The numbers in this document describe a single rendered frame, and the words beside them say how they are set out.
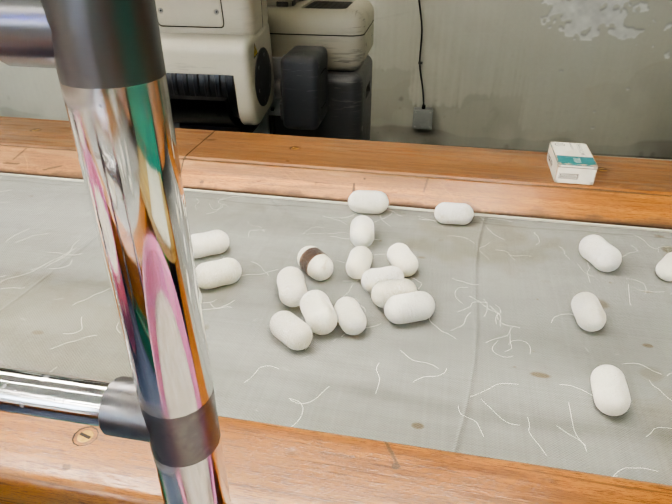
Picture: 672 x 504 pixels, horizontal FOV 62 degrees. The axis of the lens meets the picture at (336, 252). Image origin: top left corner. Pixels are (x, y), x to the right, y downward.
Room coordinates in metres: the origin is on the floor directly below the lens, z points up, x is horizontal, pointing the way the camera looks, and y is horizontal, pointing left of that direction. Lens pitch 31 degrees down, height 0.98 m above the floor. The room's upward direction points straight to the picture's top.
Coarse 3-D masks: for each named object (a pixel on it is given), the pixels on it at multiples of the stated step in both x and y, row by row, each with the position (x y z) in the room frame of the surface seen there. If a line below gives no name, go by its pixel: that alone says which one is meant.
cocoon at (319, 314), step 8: (304, 296) 0.31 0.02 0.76; (312, 296) 0.31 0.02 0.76; (320, 296) 0.31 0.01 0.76; (304, 304) 0.31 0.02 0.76; (312, 304) 0.30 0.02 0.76; (320, 304) 0.30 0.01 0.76; (328, 304) 0.30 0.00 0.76; (304, 312) 0.30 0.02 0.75; (312, 312) 0.29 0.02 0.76; (320, 312) 0.29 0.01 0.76; (328, 312) 0.29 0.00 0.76; (312, 320) 0.29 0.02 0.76; (320, 320) 0.29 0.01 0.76; (328, 320) 0.29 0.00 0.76; (336, 320) 0.29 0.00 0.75; (312, 328) 0.29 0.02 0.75; (320, 328) 0.29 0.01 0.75; (328, 328) 0.29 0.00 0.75
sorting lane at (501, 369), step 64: (0, 192) 0.52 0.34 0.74; (64, 192) 0.52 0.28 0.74; (192, 192) 0.52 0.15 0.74; (0, 256) 0.40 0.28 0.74; (64, 256) 0.40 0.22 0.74; (256, 256) 0.40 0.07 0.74; (384, 256) 0.40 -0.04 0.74; (448, 256) 0.40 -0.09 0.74; (512, 256) 0.40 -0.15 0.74; (576, 256) 0.40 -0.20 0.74; (640, 256) 0.40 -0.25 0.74; (0, 320) 0.31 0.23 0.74; (64, 320) 0.31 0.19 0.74; (256, 320) 0.31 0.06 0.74; (384, 320) 0.31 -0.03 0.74; (448, 320) 0.31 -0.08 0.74; (512, 320) 0.31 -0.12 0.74; (640, 320) 0.31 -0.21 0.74; (256, 384) 0.25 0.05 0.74; (320, 384) 0.25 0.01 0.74; (384, 384) 0.25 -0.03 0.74; (448, 384) 0.25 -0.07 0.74; (512, 384) 0.25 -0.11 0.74; (576, 384) 0.25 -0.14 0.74; (640, 384) 0.25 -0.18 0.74; (448, 448) 0.20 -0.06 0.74; (512, 448) 0.20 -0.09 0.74; (576, 448) 0.20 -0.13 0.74; (640, 448) 0.20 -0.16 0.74
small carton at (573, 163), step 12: (552, 144) 0.54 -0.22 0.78; (564, 144) 0.54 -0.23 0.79; (576, 144) 0.54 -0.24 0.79; (552, 156) 0.52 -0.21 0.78; (564, 156) 0.50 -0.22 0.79; (576, 156) 0.50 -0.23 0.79; (588, 156) 0.50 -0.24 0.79; (552, 168) 0.51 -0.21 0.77; (564, 168) 0.49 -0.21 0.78; (576, 168) 0.49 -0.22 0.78; (588, 168) 0.48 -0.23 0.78; (564, 180) 0.49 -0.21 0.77; (576, 180) 0.48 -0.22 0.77; (588, 180) 0.48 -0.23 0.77
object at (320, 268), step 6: (306, 246) 0.38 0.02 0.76; (312, 246) 0.38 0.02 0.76; (300, 252) 0.37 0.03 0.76; (318, 258) 0.36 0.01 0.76; (324, 258) 0.36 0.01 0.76; (312, 264) 0.36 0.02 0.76; (318, 264) 0.36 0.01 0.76; (324, 264) 0.36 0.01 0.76; (330, 264) 0.36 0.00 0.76; (312, 270) 0.35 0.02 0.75; (318, 270) 0.35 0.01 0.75; (324, 270) 0.35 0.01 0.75; (330, 270) 0.36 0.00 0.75; (312, 276) 0.36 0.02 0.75; (318, 276) 0.35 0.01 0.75; (324, 276) 0.35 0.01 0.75
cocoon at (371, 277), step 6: (372, 270) 0.35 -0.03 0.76; (378, 270) 0.35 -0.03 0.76; (384, 270) 0.35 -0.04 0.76; (390, 270) 0.35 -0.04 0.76; (396, 270) 0.35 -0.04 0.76; (366, 276) 0.34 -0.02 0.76; (372, 276) 0.34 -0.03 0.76; (378, 276) 0.34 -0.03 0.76; (384, 276) 0.34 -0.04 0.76; (390, 276) 0.34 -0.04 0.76; (396, 276) 0.34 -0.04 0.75; (402, 276) 0.35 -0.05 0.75; (366, 282) 0.34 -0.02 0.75; (372, 282) 0.34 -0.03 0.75; (378, 282) 0.34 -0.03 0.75; (366, 288) 0.34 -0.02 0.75; (372, 288) 0.34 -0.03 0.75
